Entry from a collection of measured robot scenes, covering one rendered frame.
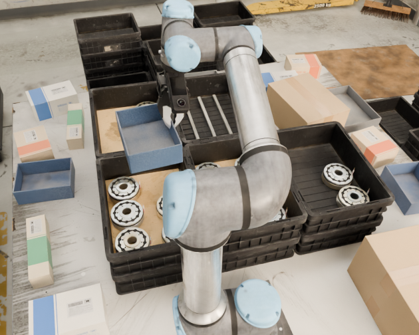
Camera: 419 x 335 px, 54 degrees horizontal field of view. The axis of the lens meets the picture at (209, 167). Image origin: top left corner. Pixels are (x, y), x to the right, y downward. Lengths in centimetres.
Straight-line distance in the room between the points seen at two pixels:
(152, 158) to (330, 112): 90
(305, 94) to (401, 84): 201
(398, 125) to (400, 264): 166
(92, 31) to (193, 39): 218
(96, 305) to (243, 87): 75
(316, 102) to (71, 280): 118
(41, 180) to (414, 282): 133
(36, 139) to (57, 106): 25
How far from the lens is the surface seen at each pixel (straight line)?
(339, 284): 144
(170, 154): 114
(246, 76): 87
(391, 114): 293
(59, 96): 196
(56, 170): 173
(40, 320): 129
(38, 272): 140
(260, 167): 72
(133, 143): 123
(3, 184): 279
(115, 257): 116
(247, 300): 104
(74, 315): 126
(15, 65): 384
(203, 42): 94
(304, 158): 159
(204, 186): 69
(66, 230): 154
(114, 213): 134
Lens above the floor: 190
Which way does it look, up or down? 46 degrees down
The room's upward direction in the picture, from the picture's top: 3 degrees clockwise
